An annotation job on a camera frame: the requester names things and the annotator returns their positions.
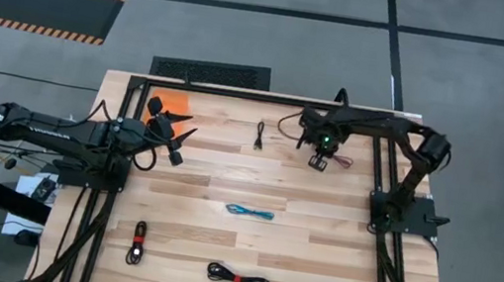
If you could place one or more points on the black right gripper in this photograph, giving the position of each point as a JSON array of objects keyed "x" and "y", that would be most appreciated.
[{"x": 326, "y": 132}]

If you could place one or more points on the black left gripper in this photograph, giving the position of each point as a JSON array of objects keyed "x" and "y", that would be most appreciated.
[{"x": 161, "y": 130}]

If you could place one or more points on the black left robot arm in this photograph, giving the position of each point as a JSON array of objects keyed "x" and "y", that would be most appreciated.
[{"x": 48, "y": 128}]

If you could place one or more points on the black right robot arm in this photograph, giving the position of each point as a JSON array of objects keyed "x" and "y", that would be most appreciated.
[{"x": 406, "y": 179}]

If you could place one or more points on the orange plastic bin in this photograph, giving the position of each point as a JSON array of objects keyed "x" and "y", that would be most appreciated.
[{"x": 176, "y": 102}]

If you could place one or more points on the black floor vent grille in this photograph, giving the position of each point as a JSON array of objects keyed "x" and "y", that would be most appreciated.
[{"x": 210, "y": 72}]

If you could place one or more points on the small black device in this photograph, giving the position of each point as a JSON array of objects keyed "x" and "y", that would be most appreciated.
[{"x": 44, "y": 189}]

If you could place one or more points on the white paper sheet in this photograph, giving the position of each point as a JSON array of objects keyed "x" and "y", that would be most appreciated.
[{"x": 21, "y": 211}]

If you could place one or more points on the black computer mouse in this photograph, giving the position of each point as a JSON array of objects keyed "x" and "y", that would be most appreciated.
[{"x": 26, "y": 238}]

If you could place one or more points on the black side desk bar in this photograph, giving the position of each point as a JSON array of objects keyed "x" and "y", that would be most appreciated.
[{"x": 3, "y": 196}]

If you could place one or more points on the black aluminium table frame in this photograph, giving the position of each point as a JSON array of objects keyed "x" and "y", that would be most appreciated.
[{"x": 258, "y": 97}]

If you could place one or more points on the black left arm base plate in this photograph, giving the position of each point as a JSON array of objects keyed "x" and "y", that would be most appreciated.
[{"x": 86, "y": 179}]

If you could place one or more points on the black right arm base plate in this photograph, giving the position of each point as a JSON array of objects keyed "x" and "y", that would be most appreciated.
[{"x": 421, "y": 214}]

